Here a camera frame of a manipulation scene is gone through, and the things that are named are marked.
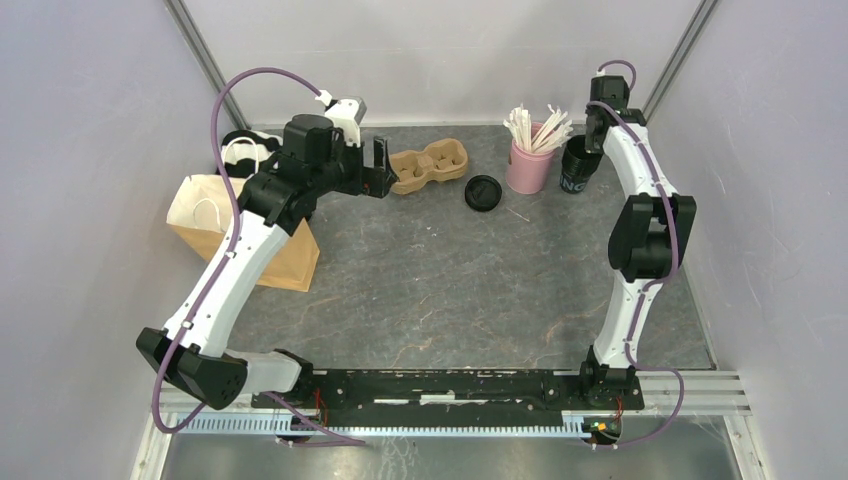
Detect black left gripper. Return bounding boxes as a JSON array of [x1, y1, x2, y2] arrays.
[[311, 132, 397, 198]]

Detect black paper coffee cup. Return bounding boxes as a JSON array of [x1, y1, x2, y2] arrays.
[[559, 135, 603, 194]]

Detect brown cardboard cup carrier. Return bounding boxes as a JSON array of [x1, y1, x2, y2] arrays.
[[389, 138, 470, 195]]

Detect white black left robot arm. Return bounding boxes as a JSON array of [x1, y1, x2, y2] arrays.
[[136, 114, 397, 410]]

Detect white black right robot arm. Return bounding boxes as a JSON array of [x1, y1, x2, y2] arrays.
[[577, 70, 697, 408]]

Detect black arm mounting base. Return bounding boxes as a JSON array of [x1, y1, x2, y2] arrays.
[[281, 368, 645, 428]]

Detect white wrapped stirrer sticks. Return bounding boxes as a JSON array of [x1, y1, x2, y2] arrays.
[[502, 104, 574, 155]]

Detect pink stirrer holder cup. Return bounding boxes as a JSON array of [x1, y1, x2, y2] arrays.
[[506, 139, 555, 195]]

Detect black plastic cup lid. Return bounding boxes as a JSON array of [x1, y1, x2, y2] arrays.
[[464, 175, 503, 212]]

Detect black white striped cloth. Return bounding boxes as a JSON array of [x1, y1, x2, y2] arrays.
[[220, 129, 283, 179]]

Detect brown paper bag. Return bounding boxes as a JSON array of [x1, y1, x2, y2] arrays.
[[166, 174, 320, 292]]

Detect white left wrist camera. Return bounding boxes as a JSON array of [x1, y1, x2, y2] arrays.
[[315, 90, 367, 147]]

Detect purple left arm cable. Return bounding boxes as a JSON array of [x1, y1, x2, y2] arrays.
[[150, 66, 367, 448]]

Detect slotted aluminium cable rail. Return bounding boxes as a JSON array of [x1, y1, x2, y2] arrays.
[[181, 413, 590, 440]]

